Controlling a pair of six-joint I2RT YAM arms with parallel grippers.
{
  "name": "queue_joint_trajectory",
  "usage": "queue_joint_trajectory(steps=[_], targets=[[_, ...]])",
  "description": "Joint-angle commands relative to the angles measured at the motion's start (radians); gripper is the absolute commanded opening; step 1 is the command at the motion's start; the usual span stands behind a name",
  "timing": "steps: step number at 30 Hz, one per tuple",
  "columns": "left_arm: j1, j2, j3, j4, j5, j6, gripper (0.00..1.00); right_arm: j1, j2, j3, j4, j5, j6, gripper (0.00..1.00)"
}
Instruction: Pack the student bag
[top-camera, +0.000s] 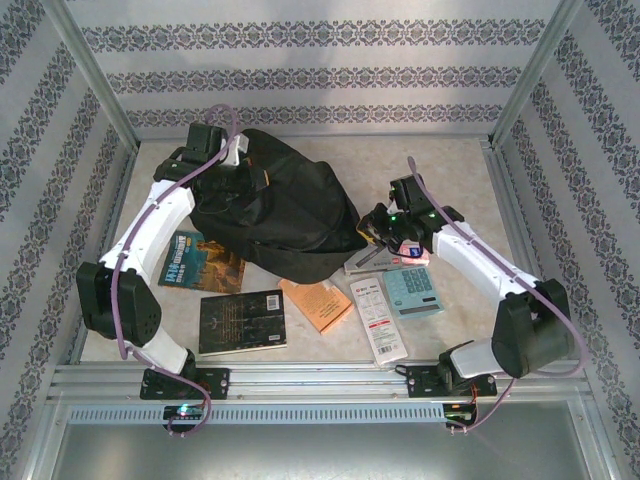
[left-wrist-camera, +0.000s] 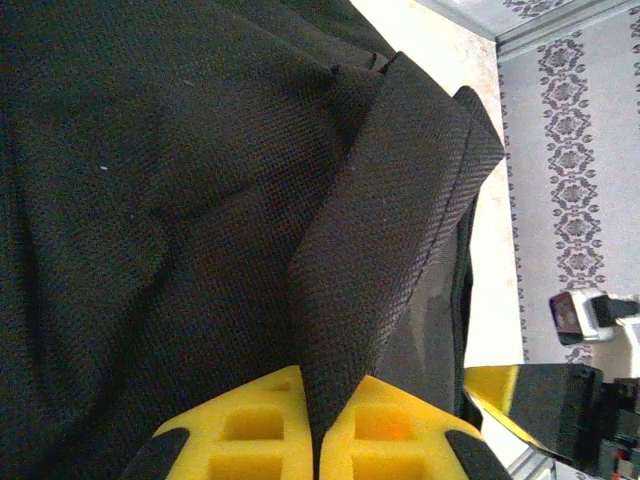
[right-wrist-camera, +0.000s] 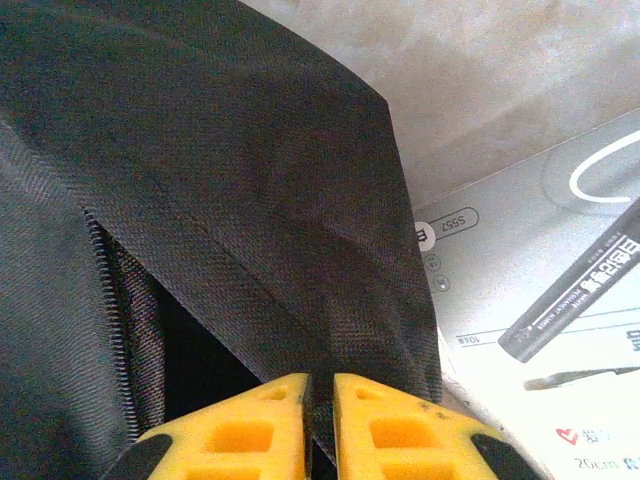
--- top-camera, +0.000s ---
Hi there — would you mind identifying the grey stationery box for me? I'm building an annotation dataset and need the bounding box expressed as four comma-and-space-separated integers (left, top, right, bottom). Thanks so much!
343, 244, 401, 275

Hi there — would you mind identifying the pink tissue pack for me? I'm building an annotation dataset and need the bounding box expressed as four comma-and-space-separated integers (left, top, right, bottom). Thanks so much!
394, 241, 431, 269

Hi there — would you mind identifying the black backpack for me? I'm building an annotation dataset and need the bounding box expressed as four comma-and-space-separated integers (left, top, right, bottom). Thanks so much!
191, 128, 369, 289

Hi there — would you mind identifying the light blue calculator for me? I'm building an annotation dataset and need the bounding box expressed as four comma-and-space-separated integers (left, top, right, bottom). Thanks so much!
382, 266, 446, 320

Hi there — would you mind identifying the white and red packet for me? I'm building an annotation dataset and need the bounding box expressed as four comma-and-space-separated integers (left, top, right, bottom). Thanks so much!
348, 277, 407, 365

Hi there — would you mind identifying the orange book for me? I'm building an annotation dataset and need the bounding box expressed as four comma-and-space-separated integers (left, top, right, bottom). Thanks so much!
277, 277, 355, 333

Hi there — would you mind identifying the blue landscape cover book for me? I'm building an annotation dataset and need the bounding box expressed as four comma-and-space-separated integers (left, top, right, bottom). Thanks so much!
157, 230, 247, 293

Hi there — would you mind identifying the black book with barcode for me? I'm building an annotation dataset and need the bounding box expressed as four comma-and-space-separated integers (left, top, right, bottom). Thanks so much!
198, 288, 290, 357

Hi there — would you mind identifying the grey metal sheet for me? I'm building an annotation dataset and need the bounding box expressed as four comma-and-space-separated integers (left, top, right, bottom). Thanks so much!
49, 423, 609, 480

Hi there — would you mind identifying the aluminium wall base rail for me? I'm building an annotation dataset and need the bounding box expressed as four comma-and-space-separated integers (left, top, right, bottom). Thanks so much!
134, 130, 496, 144

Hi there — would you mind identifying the aluminium side rail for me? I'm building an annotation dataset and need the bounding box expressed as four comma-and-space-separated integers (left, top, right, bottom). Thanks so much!
482, 142, 569, 361
69, 144, 141, 366

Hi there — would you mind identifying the aluminium mounting rail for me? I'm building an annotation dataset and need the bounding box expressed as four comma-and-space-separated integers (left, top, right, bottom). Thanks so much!
47, 363, 594, 401

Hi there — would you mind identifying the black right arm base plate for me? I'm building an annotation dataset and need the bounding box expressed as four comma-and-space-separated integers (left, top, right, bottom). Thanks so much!
405, 364, 498, 400

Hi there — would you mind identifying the aluminium frame post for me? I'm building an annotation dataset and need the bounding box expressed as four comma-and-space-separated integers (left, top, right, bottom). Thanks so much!
42, 0, 142, 151
489, 0, 585, 149

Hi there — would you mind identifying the slotted grey cable duct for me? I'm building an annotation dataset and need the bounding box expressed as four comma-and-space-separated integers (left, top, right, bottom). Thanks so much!
67, 402, 447, 426

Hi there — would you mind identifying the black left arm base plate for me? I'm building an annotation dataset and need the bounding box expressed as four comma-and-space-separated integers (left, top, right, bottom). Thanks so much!
139, 368, 231, 401

